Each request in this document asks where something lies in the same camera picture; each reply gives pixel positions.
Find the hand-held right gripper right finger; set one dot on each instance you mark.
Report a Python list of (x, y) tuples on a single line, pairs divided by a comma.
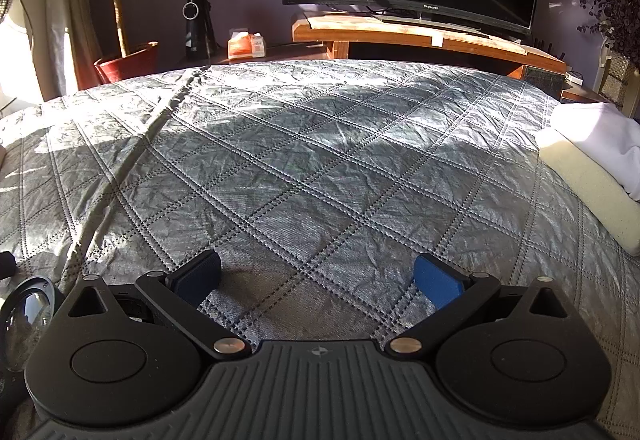
[(437, 280)]

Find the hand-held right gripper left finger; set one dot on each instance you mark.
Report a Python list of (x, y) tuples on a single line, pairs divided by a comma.
[(200, 277)]

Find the grey quilted bedspread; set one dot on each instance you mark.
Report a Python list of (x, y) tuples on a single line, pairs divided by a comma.
[(300, 145)]

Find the cream folded towel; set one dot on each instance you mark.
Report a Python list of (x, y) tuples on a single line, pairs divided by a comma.
[(585, 185)]

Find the white folded garment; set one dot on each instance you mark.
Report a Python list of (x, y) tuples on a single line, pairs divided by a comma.
[(600, 135)]

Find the red plant pot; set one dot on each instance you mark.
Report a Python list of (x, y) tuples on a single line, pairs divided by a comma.
[(127, 65)]

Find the dark cabinet box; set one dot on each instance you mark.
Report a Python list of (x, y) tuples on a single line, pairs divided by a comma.
[(545, 79)]

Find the small wooden side table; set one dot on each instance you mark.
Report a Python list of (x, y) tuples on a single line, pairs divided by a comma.
[(580, 94)]

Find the orange tissue box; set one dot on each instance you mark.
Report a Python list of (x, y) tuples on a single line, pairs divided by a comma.
[(245, 48)]

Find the black cylindrical speaker device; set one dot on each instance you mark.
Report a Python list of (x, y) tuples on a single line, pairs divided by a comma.
[(197, 28)]

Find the wooden television stand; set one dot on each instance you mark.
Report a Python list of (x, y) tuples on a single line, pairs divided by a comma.
[(400, 33)]

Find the black router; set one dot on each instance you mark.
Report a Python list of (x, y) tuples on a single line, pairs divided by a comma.
[(547, 50)]

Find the woven basket vase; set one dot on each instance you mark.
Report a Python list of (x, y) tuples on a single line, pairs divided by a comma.
[(620, 80)]

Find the beige curtain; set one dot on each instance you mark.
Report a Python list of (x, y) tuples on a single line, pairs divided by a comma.
[(75, 20)]

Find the dried purple flowers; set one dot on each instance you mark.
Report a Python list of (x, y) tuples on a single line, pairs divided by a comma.
[(615, 5)]

